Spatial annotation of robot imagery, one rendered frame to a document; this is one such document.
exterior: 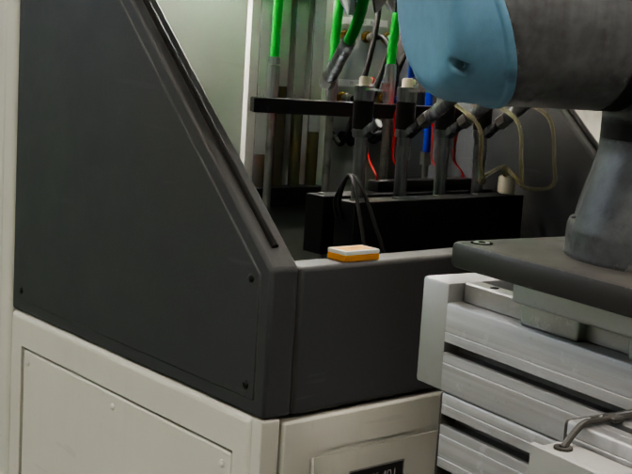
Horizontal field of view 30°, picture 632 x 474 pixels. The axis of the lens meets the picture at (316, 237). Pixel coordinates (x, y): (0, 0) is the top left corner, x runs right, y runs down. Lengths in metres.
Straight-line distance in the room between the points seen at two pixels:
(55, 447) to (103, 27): 0.56
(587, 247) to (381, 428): 0.57
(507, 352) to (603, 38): 0.26
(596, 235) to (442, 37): 0.18
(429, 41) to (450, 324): 0.28
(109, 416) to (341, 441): 0.33
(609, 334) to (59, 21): 0.92
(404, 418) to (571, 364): 0.54
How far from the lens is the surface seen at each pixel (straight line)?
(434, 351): 0.98
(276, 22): 1.74
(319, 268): 1.24
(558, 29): 0.76
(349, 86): 1.95
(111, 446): 1.50
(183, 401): 1.35
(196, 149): 1.29
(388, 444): 1.37
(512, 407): 0.91
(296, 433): 1.27
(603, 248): 0.82
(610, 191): 0.83
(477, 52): 0.74
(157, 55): 1.36
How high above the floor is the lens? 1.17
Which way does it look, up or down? 9 degrees down
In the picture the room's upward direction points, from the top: 4 degrees clockwise
